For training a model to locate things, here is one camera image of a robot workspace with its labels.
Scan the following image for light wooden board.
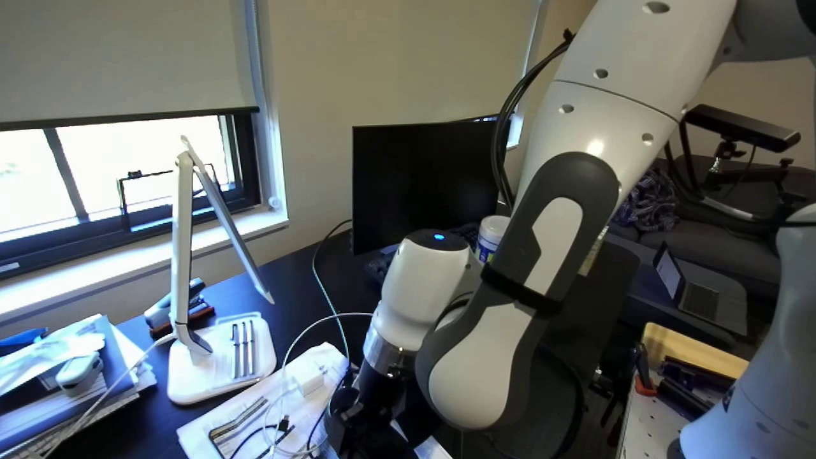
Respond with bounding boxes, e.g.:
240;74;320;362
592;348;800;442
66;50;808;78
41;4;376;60
638;319;752;382

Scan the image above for dark stapler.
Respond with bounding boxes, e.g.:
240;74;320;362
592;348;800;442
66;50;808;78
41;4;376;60
139;279;216;337

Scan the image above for blue crumpled cloth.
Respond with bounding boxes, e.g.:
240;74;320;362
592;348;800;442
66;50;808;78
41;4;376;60
608;164;678;237

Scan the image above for small grey laptop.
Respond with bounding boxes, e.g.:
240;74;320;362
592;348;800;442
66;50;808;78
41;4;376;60
649;242;752;329

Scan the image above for dark sofa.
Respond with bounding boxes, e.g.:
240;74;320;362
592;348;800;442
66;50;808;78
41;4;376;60
607;152;816;296

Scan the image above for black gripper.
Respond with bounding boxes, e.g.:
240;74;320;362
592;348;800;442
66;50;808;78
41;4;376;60
320;365;413;459

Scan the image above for white roller blind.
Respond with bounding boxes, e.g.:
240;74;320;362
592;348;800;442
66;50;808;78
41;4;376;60
0;0;260;134

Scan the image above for stack of magazines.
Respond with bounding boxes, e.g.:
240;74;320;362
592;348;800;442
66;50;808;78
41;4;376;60
0;311;161;456

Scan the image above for white jar with label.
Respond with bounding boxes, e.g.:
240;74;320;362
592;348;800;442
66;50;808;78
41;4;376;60
471;212;514;268

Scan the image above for thin wire eyeglasses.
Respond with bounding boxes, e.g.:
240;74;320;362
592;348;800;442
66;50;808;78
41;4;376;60
205;395;301;459

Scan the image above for black computer monitor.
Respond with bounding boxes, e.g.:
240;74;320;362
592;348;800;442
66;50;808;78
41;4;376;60
348;112;524;260

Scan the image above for white desk lamp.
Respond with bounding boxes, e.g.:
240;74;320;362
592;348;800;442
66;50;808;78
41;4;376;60
162;134;281;408

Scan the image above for black stereo camera on stand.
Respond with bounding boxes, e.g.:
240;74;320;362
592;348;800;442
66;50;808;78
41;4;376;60
666;102;803;226

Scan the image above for white cable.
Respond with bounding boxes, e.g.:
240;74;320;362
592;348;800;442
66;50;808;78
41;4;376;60
281;218;376;368

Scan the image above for black window frame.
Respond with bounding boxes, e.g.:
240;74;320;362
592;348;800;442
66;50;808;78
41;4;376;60
0;105;265;280

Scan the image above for white paper sheet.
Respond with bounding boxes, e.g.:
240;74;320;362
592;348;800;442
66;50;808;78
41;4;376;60
176;339;352;459

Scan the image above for grey perforated mounting plate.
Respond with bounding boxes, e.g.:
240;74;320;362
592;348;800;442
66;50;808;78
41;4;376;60
613;374;743;459

